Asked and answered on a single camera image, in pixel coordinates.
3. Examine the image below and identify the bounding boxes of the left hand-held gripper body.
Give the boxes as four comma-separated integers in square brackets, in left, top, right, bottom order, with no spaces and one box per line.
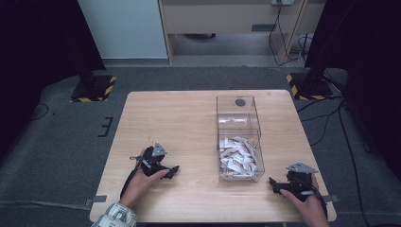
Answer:
[130,142,168,178]

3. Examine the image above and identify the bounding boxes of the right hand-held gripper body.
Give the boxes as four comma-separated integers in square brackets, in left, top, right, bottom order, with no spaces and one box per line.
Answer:
[279,162,320,203]

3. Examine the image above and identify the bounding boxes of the person's left hand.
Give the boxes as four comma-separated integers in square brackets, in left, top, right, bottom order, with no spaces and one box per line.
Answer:
[119,149,170,210]

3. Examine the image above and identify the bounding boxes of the person's right hand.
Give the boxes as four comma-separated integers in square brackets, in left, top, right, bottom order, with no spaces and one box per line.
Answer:
[279,173,331,227]

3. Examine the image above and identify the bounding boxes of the pile of white packets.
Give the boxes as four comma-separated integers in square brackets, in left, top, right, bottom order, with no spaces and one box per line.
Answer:
[218,135,260,178]

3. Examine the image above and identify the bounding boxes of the clear plastic box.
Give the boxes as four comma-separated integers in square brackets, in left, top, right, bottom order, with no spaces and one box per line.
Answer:
[216,95,266,183]

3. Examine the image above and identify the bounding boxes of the black stand base yellow stripes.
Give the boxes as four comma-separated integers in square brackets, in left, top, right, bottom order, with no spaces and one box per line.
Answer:
[286,71,335,101]
[70,74,117,103]

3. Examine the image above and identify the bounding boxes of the white panel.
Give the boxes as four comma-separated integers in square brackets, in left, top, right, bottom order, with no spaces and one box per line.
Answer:
[77,0,168,60]

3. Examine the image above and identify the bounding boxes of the dark curtain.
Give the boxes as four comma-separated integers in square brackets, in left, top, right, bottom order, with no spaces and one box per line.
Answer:
[0,0,107,159]
[304,0,401,173]

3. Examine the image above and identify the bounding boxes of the light wooden cabinet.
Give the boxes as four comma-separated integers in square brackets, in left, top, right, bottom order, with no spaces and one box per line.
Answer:
[157,0,327,65]

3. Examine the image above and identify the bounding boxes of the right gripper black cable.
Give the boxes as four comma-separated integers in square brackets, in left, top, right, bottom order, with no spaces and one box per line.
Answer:
[289,175,329,218]

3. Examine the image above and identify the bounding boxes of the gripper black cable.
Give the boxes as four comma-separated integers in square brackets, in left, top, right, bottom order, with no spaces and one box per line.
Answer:
[289,175,329,218]
[119,155,147,200]

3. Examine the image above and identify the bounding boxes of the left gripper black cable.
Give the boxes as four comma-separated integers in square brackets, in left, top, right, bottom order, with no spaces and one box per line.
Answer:
[119,155,147,200]

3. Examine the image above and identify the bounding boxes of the thin black floor cable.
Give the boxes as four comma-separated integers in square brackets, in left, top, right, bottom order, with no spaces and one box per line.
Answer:
[29,102,51,121]

